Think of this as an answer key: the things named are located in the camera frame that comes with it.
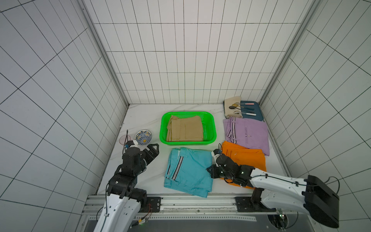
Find orange pants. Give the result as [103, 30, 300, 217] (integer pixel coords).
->
[222, 141, 267, 171]

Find teal pants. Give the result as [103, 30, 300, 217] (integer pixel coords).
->
[164, 148, 213, 198]

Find purple pants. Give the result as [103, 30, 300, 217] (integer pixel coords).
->
[223, 117, 270, 156]

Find khaki pants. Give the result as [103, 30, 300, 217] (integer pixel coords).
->
[166, 116, 204, 142]

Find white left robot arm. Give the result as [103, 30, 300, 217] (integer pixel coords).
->
[94, 141, 159, 232]

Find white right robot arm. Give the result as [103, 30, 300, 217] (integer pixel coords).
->
[207, 150, 340, 229]

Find green plastic basket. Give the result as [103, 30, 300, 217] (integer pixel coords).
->
[159, 111, 217, 146]

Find blue patterned ceramic plate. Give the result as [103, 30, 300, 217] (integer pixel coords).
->
[134, 130, 152, 146]

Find pink plastic cup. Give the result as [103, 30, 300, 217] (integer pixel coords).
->
[119, 135, 131, 146]

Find dark metal spoon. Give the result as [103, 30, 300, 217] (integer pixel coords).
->
[229, 106, 254, 111]

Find dark teal tray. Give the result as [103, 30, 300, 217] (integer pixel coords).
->
[240, 101, 264, 121]

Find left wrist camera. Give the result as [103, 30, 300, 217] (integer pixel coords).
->
[124, 140, 138, 149]

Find white handled spoon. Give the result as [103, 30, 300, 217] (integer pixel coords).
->
[234, 111, 257, 116]

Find aluminium mounting rail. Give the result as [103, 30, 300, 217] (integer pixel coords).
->
[80, 193, 298, 226]

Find green handled gold spoon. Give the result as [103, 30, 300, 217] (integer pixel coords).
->
[230, 104, 252, 109]

